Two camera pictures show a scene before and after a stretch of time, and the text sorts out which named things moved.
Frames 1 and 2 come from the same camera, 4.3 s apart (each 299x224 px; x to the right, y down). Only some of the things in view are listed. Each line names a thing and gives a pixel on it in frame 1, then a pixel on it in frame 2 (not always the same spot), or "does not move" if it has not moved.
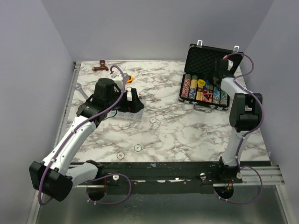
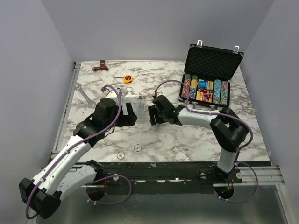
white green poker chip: x=137 y=147 does not move
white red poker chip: x=120 y=155 does not move
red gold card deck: x=204 y=94 does not move
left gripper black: x=134 y=106 → x=129 y=120
